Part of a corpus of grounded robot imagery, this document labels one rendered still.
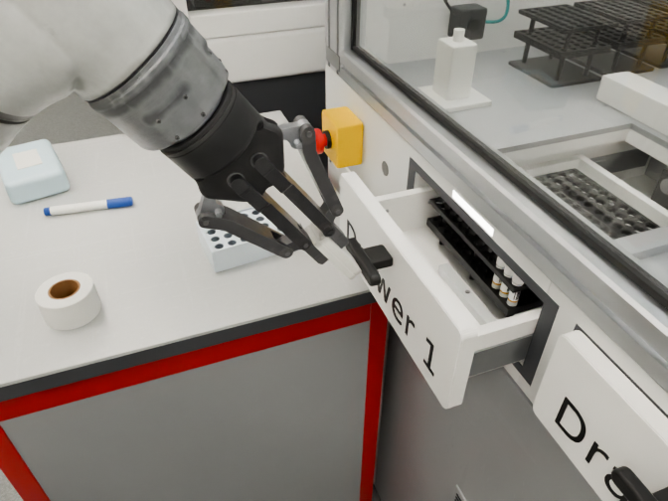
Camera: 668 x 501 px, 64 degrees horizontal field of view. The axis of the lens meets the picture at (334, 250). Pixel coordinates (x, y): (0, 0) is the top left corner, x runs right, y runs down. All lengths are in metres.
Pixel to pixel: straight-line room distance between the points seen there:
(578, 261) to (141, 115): 0.35
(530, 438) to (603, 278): 0.23
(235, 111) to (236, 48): 0.87
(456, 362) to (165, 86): 0.33
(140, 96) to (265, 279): 0.44
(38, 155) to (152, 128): 0.72
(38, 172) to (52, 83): 0.67
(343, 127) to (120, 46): 0.51
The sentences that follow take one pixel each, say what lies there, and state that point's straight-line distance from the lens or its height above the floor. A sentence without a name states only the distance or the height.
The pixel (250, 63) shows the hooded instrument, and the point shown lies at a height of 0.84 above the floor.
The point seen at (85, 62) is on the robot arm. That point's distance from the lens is 0.37.
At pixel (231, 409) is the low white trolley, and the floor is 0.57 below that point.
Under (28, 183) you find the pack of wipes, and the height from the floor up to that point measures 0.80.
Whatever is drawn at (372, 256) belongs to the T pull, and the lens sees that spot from 0.56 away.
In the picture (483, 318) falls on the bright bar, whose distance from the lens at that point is 0.60.
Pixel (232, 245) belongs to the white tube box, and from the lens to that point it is 0.79.
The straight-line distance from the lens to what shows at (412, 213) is 0.72.
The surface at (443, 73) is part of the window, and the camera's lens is 0.65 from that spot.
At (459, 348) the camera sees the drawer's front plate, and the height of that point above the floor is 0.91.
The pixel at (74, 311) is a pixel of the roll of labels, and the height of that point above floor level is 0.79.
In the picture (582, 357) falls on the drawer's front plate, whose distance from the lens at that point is 0.49.
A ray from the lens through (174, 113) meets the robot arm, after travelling 0.39.
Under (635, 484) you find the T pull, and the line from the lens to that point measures 0.45.
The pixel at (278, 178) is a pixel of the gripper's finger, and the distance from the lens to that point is 0.45.
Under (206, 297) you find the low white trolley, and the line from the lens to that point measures 0.75.
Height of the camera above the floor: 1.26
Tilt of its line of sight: 38 degrees down
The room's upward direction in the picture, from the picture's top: straight up
